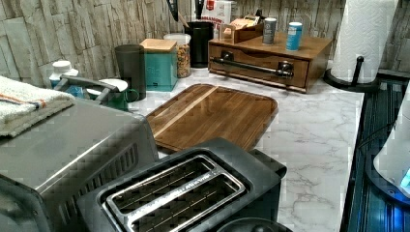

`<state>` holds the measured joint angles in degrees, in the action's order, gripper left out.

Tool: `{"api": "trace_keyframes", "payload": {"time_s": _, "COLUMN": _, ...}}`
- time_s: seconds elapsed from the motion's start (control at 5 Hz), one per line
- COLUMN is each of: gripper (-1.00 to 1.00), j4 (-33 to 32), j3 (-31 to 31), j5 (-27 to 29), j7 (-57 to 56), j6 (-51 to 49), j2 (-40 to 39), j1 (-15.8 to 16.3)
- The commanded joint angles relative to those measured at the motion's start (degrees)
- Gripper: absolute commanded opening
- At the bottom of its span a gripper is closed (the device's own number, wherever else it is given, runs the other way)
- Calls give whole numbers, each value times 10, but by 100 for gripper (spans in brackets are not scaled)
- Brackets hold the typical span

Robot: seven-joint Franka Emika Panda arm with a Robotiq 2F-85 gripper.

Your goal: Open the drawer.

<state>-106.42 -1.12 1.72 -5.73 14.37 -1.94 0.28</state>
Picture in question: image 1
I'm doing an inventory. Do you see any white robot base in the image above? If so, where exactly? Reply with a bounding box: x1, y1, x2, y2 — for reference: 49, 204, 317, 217
367, 87, 410, 206

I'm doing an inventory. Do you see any wooden drawer box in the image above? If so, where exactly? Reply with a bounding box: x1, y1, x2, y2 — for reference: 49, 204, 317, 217
208, 32, 332, 93

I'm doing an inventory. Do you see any wooden cutting board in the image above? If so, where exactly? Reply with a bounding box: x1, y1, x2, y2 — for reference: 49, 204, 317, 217
147, 84, 278, 152

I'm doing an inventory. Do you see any black toaster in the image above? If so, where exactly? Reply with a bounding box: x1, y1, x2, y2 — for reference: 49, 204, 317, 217
76, 138, 291, 232

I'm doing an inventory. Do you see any teal canister with wooden lid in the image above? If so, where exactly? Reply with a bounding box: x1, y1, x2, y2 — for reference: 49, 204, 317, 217
141, 39, 178, 92

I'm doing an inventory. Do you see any glass jar of nuts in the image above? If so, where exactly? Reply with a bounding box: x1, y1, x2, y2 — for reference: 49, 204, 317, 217
163, 33, 190, 78

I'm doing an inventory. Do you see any black utensil holder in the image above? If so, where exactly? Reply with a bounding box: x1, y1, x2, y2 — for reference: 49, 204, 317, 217
185, 21, 214, 68

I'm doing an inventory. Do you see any green mug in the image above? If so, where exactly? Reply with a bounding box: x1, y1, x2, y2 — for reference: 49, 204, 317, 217
101, 78, 140, 111

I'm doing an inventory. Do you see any dark cylindrical canister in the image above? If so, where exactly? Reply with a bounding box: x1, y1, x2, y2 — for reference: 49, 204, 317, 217
114, 44, 146, 101

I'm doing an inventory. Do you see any wooden tea organizer box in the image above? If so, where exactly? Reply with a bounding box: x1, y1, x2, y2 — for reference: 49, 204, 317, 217
219, 15, 263, 44

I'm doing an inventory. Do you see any white red cardboard box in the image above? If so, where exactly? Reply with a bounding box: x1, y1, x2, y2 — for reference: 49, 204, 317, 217
191, 0, 236, 33

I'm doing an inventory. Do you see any grey spice can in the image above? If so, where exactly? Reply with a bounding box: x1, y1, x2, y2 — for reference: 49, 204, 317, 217
262, 17, 278, 45

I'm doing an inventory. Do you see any blue spice can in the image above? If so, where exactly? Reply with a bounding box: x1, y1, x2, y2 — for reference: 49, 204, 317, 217
286, 21, 303, 51

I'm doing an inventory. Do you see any black paper towel holder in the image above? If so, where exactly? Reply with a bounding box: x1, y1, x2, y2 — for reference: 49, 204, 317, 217
323, 56, 380, 93

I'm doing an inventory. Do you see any stainless steel toaster oven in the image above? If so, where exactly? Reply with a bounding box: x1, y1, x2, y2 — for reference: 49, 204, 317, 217
0, 97, 159, 231

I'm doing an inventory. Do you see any folded white towel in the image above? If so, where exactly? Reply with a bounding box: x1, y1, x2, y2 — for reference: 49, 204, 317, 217
0, 76, 74, 137

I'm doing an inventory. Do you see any paper towel roll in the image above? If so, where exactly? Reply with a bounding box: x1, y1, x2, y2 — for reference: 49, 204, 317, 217
331, 0, 398, 83

